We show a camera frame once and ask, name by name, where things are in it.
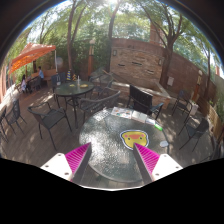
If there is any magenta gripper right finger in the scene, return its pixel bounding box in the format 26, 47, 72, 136
133, 143, 182, 185

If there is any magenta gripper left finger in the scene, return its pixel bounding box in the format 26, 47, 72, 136
41, 143, 92, 184

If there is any yellow duck mouse pad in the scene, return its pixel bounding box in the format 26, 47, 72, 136
120, 130, 149, 150

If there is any round glass patio table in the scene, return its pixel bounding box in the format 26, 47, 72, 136
79, 109, 169, 190

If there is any green marker pen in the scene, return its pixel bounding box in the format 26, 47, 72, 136
154, 124, 163, 131

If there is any white book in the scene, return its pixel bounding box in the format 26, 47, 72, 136
131, 111, 147, 123

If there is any black metal chair left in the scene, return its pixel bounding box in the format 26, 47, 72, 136
27, 102, 69, 144

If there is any black metal chair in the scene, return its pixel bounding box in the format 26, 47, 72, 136
27, 102, 69, 144
79, 87, 120, 117

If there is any open magazine on table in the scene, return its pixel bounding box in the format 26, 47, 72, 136
111, 107, 132, 119

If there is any black metal chair middle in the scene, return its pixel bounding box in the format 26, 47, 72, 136
79, 87, 120, 117

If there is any black slatted chair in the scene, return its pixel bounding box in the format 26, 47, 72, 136
127, 85, 163, 118

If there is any black chair far right back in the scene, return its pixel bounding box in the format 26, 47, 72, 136
172, 90, 192, 115

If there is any far round glass table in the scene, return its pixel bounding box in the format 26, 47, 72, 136
54, 80, 96, 129

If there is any black chair far left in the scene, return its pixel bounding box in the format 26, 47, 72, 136
0, 99, 24, 141

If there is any black chair behind far table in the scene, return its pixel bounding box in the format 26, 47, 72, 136
51, 72, 66, 90

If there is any person in blue shirt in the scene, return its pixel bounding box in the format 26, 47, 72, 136
38, 66, 44, 80

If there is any orange patio umbrella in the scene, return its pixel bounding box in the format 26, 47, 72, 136
9, 43, 56, 73

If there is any brick fountain wall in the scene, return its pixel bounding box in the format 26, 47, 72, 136
109, 37, 168, 88

